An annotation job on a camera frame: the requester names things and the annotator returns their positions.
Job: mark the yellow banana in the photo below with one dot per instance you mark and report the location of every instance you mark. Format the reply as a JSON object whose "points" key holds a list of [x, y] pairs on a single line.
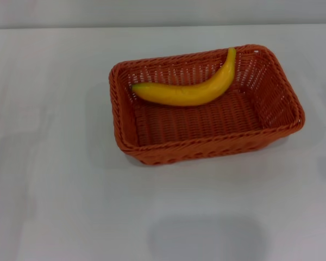
{"points": [[184, 93]]}

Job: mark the orange woven rectangular basket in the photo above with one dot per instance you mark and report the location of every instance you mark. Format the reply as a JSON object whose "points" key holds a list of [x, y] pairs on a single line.
{"points": [[201, 125]]}

